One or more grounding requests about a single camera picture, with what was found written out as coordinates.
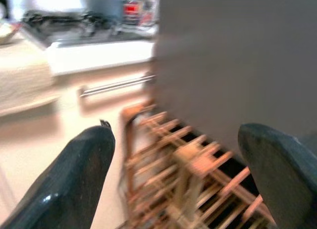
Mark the appliance with red display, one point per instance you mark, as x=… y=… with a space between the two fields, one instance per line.
x=131 y=9

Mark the wooden wine rack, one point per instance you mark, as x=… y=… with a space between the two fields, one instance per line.
x=183 y=174

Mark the white kitchen counter cabinet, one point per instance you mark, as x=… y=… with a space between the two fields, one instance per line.
x=104 y=65

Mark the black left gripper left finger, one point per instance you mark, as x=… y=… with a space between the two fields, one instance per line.
x=67 y=179

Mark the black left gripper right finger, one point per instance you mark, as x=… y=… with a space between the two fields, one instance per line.
x=284 y=174

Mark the colourful printed box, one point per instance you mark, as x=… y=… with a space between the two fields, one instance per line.
x=149 y=11

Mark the black gas stove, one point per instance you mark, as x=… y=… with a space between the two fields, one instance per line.
x=76 y=27

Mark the grey fridge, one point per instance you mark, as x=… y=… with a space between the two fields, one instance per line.
x=235 y=65

